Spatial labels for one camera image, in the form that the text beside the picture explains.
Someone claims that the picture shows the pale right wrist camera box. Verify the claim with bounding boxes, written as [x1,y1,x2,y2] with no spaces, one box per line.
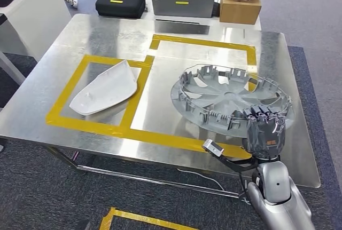
[202,139,224,157]

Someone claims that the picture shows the white plastic cover part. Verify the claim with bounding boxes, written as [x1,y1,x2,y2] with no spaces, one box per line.
[69,59,138,117]

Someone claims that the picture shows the white desk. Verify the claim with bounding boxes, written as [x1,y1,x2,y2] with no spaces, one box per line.
[0,0,72,86]

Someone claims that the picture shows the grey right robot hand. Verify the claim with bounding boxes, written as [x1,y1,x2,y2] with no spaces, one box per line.
[242,105,286,160]

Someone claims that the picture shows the white floor cable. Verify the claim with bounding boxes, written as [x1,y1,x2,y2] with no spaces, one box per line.
[176,168,225,191]

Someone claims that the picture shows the black hard carrying case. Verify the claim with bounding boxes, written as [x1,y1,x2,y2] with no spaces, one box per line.
[95,0,146,19]

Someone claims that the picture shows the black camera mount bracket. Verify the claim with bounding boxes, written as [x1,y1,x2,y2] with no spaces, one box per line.
[217,152,259,172]

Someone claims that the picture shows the brown cardboard box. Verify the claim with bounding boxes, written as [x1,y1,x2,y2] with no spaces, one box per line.
[220,0,263,25]

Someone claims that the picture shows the grey plastic wheel hubcap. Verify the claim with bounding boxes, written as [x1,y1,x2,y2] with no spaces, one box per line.
[170,64,295,139]

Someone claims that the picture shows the steel workbench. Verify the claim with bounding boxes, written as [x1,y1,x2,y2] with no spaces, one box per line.
[0,13,321,201]

